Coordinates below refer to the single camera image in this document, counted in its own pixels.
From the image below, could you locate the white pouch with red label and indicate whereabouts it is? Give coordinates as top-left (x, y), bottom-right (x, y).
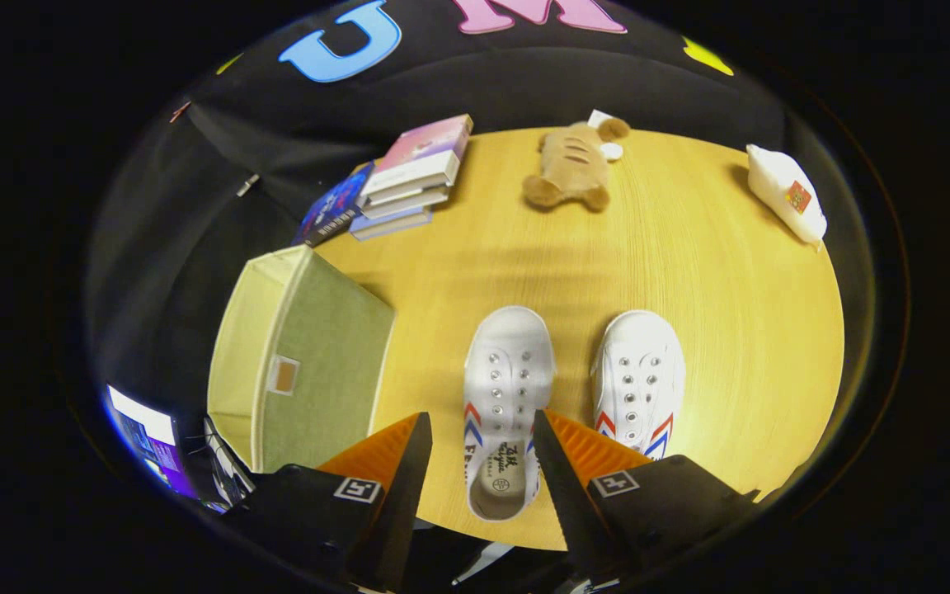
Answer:
top-left (745, 144), bottom-right (828, 247)

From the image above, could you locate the brown plush toy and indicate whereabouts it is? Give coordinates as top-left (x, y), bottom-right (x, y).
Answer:
top-left (522, 118), bottom-right (631, 213)

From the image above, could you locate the green fabric storage box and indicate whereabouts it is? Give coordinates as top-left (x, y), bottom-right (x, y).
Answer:
top-left (207, 244), bottom-right (396, 474)

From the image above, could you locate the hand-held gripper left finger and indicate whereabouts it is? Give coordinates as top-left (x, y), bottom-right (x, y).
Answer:
top-left (222, 411), bottom-right (435, 593)

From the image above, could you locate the computer monitor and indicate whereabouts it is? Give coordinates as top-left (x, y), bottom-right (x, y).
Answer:
top-left (106, 384), bottom-right (200, 500)

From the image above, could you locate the white canvas shoe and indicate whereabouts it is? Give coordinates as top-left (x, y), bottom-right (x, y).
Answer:
top-left (463, 306), bottom-right (557, 522)
top-left (591, 310), bottom-right (687, 461)

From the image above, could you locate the thin white book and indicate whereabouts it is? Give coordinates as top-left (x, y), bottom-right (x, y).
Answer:
top-left (362, 186), bottom-right (451, 221)
top-left (349, 206), bottom-right (434, 242)

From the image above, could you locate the pink cover book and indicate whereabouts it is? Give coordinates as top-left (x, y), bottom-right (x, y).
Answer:
top-left (360, 114), bottom-right (474, 200)

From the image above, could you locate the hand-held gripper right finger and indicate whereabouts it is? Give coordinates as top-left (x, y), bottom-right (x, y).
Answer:
top-left (531, 408), bottom-right (762, 584)

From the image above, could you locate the dark blue book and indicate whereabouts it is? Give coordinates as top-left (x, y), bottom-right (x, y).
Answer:
top-left (293, 162), bottom-right (375, 248)

